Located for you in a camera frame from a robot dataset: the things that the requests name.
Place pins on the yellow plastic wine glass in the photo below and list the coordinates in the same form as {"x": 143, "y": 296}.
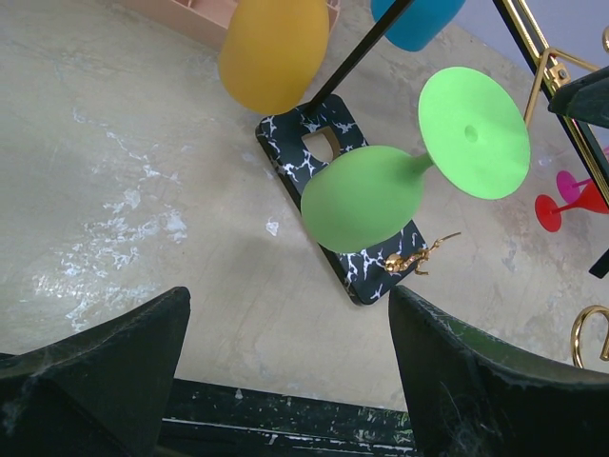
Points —
{"x": 272, "y": 52}

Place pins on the red plastic wine glass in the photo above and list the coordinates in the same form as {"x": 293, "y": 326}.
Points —
{"x": 549, "y": 213}

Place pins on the tan plastic file organizer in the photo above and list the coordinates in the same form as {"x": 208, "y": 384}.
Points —
{"x": 205, "y": 22}

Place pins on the pink plastic wine glass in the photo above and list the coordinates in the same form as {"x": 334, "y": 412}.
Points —
{"x": 583, "y": 194}

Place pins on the green plastic wine glass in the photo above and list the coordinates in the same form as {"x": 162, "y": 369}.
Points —
{"x": 473, "y": 133}

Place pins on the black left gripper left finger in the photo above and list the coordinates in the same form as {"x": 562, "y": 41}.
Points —
{"x": 100, "y": 392}

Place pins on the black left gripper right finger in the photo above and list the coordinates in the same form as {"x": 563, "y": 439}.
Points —
{"x": 469, "y": 393}

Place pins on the blue plastic wine glass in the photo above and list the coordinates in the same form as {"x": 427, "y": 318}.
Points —
{"x": 422, "y": 22}

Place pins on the black marbled rack base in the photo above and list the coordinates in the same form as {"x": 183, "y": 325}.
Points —
{"x": 298, "y": 147}

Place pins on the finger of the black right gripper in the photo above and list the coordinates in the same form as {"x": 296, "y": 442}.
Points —
{"x": 585, "y": 99}

